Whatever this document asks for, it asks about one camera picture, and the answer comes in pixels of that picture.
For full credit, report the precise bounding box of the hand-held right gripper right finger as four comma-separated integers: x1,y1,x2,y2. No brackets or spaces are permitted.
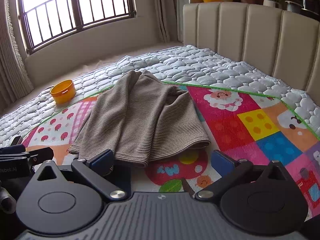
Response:
195,150,288,201

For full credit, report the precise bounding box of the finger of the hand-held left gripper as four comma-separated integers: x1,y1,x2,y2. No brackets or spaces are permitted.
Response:
25,147,54,167
0,135,25,157

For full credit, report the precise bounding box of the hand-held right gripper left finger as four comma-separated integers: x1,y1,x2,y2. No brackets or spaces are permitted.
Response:
37,149,127,203

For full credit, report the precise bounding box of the brown striped garment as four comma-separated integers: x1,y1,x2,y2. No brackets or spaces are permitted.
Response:
69,70,212,168

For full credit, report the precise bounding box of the person's left hand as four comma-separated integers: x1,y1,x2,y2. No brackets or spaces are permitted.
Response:
0,186,17,212

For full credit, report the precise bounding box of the colourful cartoon printed mat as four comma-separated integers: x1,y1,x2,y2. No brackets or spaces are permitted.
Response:
21,81,320,217

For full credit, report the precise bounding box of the orange plastic container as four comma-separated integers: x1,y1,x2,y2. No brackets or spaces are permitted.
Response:
50,79,76,105

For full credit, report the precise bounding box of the beige curtain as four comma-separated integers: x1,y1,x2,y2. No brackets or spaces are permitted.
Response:
0,0,34,110
151,0,180,43

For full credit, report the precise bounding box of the grey quilted mattress pad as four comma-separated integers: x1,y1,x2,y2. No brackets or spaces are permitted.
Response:
0,45,320,148

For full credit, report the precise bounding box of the beige padded headboard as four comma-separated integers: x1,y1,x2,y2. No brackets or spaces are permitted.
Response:
182,2,320,98

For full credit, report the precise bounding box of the barred window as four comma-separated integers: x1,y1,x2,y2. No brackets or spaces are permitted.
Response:
16,0,137,55

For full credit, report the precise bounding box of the light blue folded board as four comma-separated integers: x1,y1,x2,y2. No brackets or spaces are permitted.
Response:
176,0,192,43

